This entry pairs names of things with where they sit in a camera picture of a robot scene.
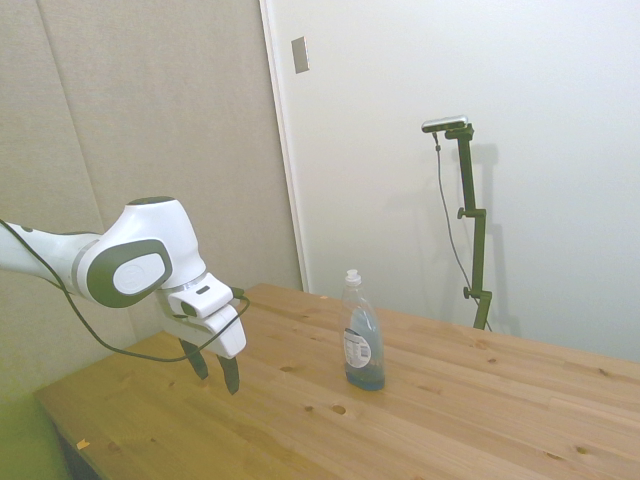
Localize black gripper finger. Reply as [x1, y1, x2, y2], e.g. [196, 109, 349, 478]
[178, 338, 210, 381]
[216, 354, 242, 397]

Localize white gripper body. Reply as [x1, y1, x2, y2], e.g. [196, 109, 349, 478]
[155, 289, 248, 360]

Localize clear dish soap bottle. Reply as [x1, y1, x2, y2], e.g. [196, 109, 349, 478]
[341, 268, 386, 393]

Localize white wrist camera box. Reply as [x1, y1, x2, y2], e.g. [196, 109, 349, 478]
[167, 273, 235, 320]

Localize white door frame strip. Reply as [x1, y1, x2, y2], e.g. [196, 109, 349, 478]
[258, 0, 311, 294]

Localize black camera stand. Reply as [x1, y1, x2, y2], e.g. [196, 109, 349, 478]
[443, 122, 493, 331]

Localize grey wall switch plate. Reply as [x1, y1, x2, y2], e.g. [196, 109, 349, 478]
[291, 35, 312, 75]

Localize silver exterior camera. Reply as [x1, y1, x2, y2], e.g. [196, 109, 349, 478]
[421, 114, 469, 134]

